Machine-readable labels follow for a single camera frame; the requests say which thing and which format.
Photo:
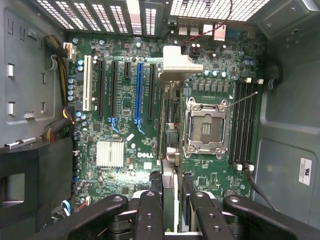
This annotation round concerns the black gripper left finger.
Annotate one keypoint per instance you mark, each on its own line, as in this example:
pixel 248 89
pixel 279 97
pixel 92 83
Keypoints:
pixel 147 215

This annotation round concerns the black plastic shroud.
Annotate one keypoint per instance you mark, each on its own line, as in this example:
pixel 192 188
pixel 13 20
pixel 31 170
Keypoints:
pixel 50 175

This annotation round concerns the blue expansion slot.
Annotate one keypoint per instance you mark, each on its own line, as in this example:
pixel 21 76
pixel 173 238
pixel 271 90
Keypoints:
pixel 139 92

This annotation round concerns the thin socket locking lever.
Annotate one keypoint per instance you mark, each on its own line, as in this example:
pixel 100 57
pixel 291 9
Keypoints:
pixel 242 99

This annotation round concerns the long black expansion slot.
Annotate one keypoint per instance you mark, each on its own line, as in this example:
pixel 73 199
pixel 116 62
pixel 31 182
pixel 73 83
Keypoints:
pixel 101 90
pixel 151 92
pixel 114 90

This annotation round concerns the short black expansion slot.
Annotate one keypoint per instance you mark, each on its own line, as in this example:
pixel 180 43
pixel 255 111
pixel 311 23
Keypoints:
pixel 127 71

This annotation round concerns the silver chipset heatsink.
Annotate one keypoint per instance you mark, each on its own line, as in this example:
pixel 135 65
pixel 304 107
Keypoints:
pixel 110 153

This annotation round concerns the white expansion slot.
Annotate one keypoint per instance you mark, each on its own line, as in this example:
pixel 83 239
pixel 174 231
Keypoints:
pixel 87 85

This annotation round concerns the green motherboard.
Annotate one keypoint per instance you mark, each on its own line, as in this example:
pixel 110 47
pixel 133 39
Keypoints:
pixel 212 175

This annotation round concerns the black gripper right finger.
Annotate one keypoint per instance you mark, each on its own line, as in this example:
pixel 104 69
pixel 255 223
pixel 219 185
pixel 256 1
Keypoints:
pixel 212 217

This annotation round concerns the open grey PC case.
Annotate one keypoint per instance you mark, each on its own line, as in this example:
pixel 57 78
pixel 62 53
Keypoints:
pixel 287 112

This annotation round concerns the metal CPU socket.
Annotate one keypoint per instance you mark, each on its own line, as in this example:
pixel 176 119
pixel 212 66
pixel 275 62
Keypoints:
pixel 206 127

